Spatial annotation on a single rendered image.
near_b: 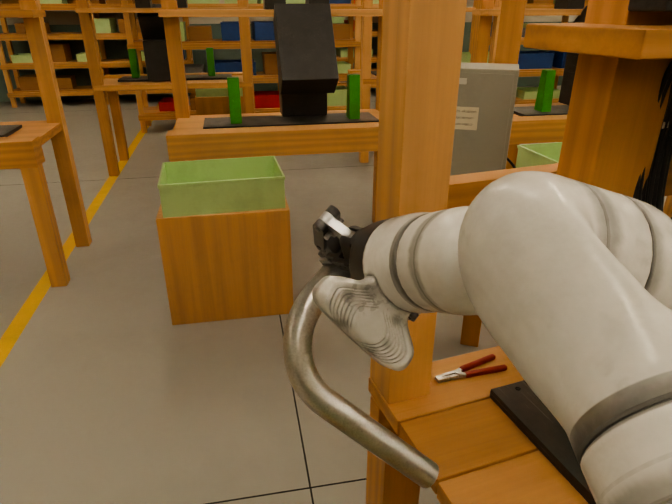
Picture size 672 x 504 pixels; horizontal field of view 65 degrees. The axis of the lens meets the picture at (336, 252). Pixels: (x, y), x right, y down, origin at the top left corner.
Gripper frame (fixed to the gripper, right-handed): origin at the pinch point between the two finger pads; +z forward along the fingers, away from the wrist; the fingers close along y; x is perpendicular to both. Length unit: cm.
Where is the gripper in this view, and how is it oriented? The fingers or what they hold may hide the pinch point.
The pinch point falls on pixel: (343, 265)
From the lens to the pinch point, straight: 54.7
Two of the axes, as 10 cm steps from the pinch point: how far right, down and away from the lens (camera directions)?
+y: -7.0, -6.8, -2.2
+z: -3.4, 0.4, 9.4
